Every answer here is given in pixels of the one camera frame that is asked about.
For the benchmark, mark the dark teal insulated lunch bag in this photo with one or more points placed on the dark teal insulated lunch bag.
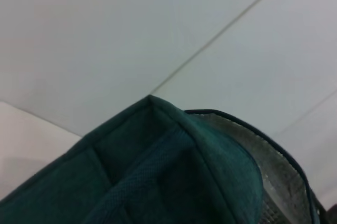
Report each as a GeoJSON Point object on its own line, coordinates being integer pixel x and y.
{"type": "Point", "coordinates": [147, 171]}

